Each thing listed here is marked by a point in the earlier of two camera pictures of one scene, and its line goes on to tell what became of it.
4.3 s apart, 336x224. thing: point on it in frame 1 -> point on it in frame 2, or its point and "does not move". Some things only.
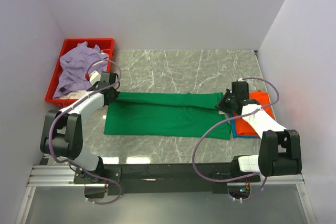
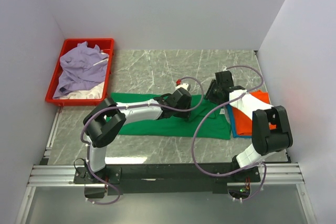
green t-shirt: (180, 115) does not move
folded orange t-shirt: (242, 126) does not move
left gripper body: (115, 95) -> (182, 114)
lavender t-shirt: (76, 64) does not move
